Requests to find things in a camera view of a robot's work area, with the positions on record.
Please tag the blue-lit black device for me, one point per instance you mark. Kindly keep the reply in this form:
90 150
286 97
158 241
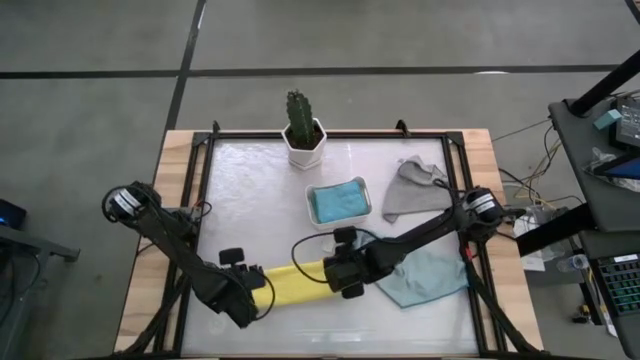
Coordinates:
10 215

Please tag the grey cart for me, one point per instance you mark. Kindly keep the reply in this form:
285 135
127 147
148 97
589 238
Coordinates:
575 145

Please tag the white papers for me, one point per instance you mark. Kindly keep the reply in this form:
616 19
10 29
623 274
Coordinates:
532 260

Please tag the black screen device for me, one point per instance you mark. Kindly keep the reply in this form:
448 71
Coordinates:
630 125

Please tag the grey side table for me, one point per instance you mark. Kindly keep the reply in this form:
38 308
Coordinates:
30 240

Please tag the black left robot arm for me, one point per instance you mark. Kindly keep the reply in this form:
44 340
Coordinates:
165 235

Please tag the pale teal microfiber towel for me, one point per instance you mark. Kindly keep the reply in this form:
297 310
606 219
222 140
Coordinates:
425 280

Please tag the black slanted post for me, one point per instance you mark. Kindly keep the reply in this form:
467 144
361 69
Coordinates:
605 85

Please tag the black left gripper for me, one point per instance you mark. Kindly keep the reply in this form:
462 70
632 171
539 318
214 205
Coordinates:
237 295

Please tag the keyboard with colourful keys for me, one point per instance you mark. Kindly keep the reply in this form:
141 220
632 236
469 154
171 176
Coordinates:
622 285

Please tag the green cactus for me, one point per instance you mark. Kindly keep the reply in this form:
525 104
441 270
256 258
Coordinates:
300 117

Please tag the yellow microfiber towel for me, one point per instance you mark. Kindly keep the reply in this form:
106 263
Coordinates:
295 285

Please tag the white handwritten paper label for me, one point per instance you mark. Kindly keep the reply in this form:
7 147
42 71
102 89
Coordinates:
327 243

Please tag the small teal box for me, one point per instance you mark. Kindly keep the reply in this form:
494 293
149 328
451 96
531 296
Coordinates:
607 120

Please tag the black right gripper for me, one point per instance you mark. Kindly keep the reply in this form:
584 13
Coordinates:
345 272

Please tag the clear plastic bottle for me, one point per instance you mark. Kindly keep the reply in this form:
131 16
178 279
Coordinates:
575 262

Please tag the bright blue microfiber towel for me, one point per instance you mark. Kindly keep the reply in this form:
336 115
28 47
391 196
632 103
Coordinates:
340 202

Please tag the black crossbar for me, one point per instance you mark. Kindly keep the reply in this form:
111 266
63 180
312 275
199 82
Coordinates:
550 232

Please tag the clear plastic bag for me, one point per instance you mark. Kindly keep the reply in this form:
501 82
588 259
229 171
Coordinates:
600 160

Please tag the black aluminium station frame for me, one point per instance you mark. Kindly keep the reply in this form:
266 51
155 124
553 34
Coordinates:
375 134

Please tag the white hexagonal plant pot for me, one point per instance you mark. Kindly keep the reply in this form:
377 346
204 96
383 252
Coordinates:
305 157

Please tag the grey microfiber towel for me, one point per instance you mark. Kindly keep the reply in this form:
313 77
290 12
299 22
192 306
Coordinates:
415 192

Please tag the white plastic bin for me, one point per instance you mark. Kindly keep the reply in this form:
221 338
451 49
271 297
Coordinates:
337 226

